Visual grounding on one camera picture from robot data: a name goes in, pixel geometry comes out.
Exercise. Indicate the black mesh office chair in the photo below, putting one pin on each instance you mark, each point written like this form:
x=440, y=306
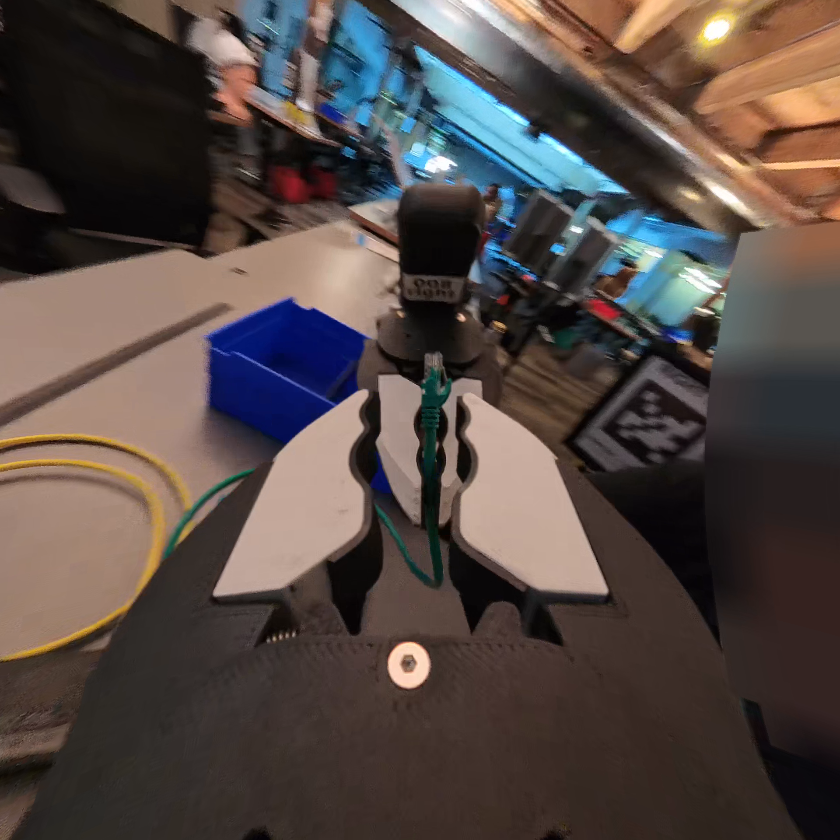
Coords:
x=118, y=131

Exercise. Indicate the round ceiling lamp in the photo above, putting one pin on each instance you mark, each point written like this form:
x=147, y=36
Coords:
x=715, y=27

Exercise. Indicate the black framed marker tag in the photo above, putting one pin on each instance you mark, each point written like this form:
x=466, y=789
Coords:
x=643, y=413

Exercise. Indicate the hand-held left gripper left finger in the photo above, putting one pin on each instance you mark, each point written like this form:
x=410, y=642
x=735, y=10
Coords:
x=295, y=518

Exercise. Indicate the red storage bin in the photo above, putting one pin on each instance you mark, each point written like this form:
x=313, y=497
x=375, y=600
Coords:
x=321, y=180
x=289, y=185

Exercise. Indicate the blue plastic bin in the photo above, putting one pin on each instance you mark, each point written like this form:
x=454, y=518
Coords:
x=262, y=394

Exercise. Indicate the grey panel on stand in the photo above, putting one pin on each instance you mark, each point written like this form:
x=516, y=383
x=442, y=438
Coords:
x=535, y=226
x=584, y=253

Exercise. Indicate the mannequin head with hard hat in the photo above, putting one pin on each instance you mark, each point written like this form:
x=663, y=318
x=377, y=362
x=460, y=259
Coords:
x=229, y=72

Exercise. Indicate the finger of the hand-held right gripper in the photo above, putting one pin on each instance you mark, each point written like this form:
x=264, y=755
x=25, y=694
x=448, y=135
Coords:
x=400, y=446
x=448, y=472

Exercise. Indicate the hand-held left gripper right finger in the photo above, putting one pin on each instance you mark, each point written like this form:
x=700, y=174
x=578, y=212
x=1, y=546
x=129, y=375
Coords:
x=525, y=518

